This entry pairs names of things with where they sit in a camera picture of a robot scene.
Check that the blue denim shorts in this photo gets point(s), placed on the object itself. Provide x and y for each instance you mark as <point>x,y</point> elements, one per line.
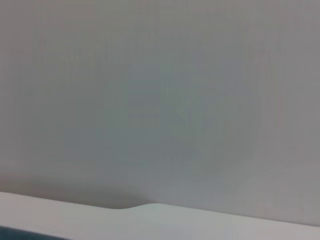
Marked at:
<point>10,234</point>

